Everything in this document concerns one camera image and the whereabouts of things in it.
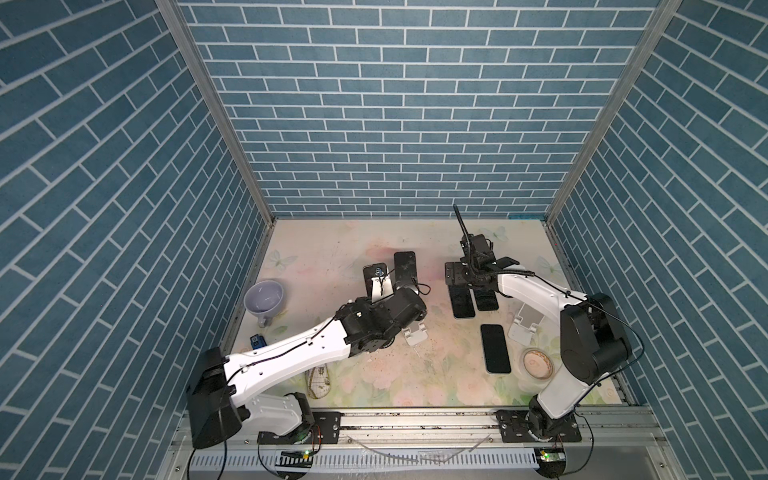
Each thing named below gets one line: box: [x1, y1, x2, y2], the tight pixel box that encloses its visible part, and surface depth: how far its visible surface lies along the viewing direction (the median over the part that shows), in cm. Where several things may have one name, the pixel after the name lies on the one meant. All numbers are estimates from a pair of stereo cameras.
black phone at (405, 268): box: [394, 251, 418, 289], surface depth 96 cm
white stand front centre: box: [401, 320, 429, 346], surface depth 90 cm
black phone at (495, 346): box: [480, 324, 512, 374], surface depth 89 cm
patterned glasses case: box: [305, 364, 331, 399], surface depth 80 cm
